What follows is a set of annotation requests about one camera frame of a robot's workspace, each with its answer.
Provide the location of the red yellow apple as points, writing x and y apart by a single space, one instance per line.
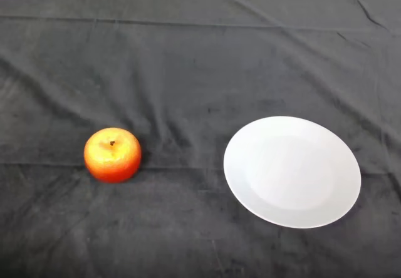
112 159

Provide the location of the white round plate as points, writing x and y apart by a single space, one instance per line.
291 171

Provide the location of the black cloth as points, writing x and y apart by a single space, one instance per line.
188 71

